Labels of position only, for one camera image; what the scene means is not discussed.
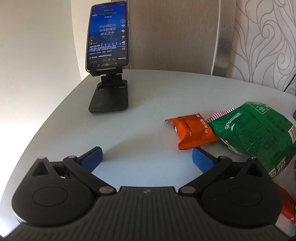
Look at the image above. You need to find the smartphone with lit screen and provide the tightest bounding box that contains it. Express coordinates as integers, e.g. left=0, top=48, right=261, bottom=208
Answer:
left=86, top=1, right=130, bottom=74

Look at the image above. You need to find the black wall cable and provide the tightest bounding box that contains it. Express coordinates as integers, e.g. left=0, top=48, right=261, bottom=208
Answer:
left=283, top=72, right=296, bottom=96

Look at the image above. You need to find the green snack bag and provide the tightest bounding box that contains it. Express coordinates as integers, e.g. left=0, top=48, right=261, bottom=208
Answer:
left=206, top=101, right=296, bottom=179

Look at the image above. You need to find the black folding phone stand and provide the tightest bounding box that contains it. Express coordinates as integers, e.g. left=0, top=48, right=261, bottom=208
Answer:
left=88, top=67, right=129, bottom=114

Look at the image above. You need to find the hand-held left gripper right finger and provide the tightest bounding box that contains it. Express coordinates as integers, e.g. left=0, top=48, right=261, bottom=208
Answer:
left=179, top=147, right=267, bottom=194

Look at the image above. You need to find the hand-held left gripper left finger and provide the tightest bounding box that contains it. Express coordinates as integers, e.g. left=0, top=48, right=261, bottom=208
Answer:
left=31, top=146, right=117, bottom=194

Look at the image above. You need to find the orange snack packet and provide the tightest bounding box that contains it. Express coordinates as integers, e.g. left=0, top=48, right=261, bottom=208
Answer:
left=165, top=113, right=220, bottom=151
left=276, top=185, right=296, bottom=226

